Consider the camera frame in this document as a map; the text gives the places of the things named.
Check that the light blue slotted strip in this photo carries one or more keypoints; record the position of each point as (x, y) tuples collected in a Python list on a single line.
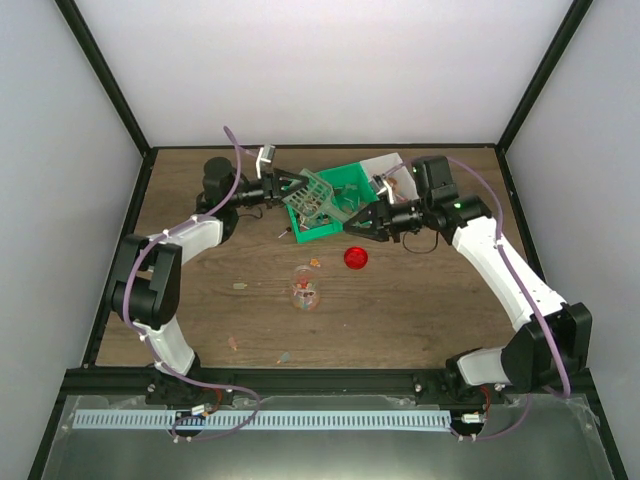
[(421, 421)]

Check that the clear plastic jar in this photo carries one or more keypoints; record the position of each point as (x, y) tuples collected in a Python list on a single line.
[(304, 284)]

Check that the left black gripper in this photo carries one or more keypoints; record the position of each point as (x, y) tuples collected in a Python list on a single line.
[(268, 181)]

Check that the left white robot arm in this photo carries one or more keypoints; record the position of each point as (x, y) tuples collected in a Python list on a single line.
[(145, 287)]

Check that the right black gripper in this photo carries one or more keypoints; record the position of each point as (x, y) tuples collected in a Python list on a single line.
[(378, 214)]

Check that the spilled dark lollipop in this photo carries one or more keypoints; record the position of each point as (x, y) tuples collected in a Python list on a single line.
[(285, 232)]

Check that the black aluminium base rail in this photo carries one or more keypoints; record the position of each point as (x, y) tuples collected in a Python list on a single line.
[(425, 386)]

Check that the red jar lid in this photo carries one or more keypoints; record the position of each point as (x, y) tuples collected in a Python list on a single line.
[(355, 257)]

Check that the white candy bin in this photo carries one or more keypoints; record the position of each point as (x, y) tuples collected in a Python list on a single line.
[(395, 170)]

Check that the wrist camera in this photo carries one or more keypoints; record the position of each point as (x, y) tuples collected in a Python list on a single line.
[(264, 158), (382, 188)]

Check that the green slotted scoop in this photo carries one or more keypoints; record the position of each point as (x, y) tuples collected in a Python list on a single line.
[(315, 199)]

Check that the green double candy bin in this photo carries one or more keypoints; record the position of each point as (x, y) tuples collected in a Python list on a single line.
[(352, 192)]

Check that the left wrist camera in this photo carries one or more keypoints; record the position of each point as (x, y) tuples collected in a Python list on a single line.
[(264, 158)]

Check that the spilled candy near rail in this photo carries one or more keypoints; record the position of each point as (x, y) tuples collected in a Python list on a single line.
[(284, 358)]

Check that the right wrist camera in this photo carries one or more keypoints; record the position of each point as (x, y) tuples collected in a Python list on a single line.
[(382, 188)]

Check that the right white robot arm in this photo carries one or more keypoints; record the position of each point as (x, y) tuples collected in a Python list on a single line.
[(551, 336)]

